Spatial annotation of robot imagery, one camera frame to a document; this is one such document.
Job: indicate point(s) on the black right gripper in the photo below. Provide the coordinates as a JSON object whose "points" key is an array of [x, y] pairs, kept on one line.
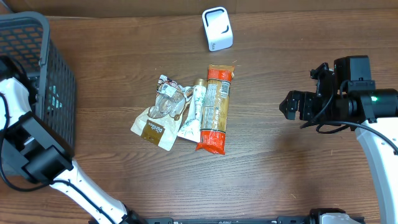
{"points": [[293, 99]]}

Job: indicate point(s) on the orange gold pasta package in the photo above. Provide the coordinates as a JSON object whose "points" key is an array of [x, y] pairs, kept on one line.
{"points": [[215, 109]]}

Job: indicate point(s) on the white bamboo print tube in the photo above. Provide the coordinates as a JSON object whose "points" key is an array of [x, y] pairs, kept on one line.
{"points": [[190, 130]]}

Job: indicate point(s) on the clear brown snack pouch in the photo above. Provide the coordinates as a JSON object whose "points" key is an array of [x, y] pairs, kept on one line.
{"points": [[160, 123]]}

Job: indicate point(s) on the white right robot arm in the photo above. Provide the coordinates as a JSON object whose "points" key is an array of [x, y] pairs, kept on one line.
{"points": [[347, 98]]}

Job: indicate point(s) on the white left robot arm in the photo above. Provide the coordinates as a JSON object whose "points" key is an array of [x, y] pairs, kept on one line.
{"points": [[43, 157]]}

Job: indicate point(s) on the white barcode scanner stand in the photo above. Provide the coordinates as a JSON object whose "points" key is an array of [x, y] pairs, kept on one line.
{"points": [[217, 28]]}

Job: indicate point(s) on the grey plastic mesh basket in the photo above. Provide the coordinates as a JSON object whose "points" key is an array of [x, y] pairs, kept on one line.
{"points": [[25, 38]]}

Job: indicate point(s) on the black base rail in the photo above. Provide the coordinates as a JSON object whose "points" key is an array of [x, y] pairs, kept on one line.
{"points": [[319, 215]]}

